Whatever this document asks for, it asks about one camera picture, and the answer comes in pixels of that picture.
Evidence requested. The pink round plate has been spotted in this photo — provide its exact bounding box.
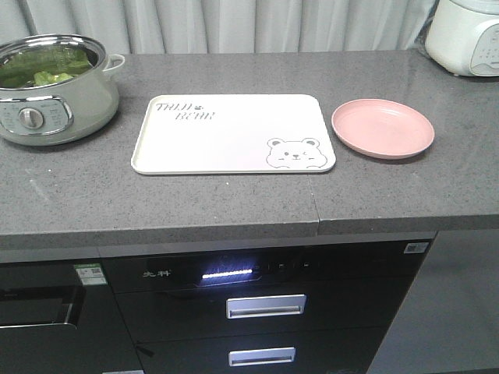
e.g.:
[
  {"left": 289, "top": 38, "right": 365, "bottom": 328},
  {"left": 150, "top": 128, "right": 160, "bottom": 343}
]
[{"left": 331, "top": 99, "right": 435, "bottom": 160}]

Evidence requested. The green lettuce leaf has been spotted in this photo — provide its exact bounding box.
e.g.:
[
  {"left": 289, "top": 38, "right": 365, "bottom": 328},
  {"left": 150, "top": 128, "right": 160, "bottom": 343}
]
[{"left": 1, "top": 45, "right": 92, "bottom": 88}]

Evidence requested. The cream bear serving tray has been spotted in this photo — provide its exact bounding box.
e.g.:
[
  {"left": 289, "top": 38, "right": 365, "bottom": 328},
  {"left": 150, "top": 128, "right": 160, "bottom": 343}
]
[{"left": 131, "top": 94, "right": 336, "bottom": 175}]

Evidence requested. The black disinfection cabinet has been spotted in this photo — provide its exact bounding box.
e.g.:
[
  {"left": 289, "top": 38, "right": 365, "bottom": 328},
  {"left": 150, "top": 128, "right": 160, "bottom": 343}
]
[{"left": 103, "top": 238, "right": 432, "bottom": 373}]

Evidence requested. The green electric cooking pot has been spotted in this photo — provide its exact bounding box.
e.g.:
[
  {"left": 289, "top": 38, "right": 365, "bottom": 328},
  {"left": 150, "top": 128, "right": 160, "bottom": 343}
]
[{"left": 1, "top": 34, "right": 125, "bottom": 146}]

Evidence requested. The black built-in dishwasher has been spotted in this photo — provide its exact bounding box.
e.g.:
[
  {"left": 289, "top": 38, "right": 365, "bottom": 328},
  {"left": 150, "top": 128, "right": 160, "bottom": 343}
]
[{"left": 1, "top": 259, "right": 143, "bottom": 373}]

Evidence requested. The grey cabinet door panel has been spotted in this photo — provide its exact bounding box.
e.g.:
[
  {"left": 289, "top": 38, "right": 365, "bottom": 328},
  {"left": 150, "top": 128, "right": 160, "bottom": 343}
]
[{"left": 368, "top": 229, "right": 498, "bottom": 373}]

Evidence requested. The upper silver drawer handle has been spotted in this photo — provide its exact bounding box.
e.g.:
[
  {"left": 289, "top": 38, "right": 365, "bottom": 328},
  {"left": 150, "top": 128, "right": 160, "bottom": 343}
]
[{"left": 226, "top": 294, "right": 307, "bottom": 319}]

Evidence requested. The silver drawer handle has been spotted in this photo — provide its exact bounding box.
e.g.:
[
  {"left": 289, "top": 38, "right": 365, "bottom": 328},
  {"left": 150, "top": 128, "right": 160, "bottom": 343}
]
[
  {"left": 226, "top": 294, "right": 307, "bottom": 319},
  {"left": 228, "top": 347, "right": 296, "bottom": 367}
]

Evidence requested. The lower silver drawer handle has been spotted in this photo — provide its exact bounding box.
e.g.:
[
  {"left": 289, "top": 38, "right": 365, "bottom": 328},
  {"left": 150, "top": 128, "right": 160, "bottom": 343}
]
[{"left": 228, "top": 347, "right": 296, "bottom": 367}]

